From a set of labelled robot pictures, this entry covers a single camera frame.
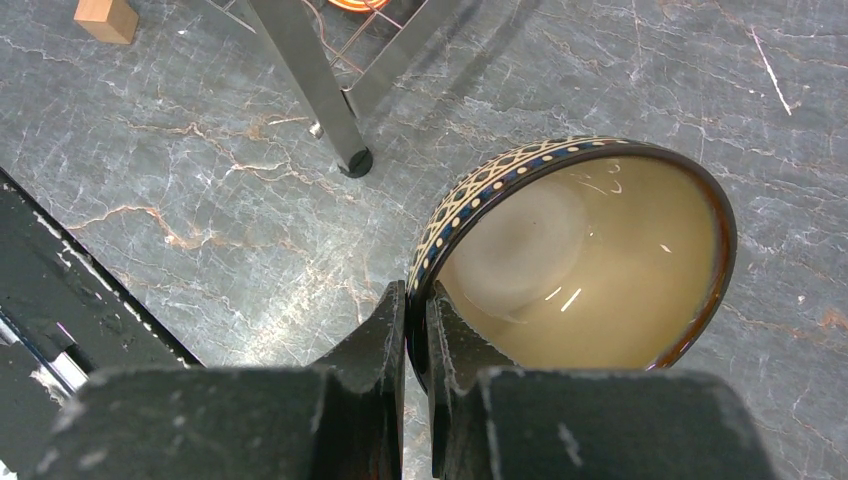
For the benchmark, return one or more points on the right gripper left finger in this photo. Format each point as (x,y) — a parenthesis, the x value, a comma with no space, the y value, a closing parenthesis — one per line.
(339,417)

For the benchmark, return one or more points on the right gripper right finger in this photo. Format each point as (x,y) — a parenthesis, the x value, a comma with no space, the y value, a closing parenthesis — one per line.
(492,419)

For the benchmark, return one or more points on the dark bowl with lattice band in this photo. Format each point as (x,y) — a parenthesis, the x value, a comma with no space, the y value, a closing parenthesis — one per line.
(586,252)

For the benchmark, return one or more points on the steel two-tier dish rack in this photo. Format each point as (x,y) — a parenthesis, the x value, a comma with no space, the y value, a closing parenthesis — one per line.
(339,64)

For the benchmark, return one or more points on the red white patterned bowl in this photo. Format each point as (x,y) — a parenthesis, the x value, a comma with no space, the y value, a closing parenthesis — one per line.
(359,6)

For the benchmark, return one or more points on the small wooden cube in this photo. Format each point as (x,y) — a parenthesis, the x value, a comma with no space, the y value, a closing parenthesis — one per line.
(108,21)

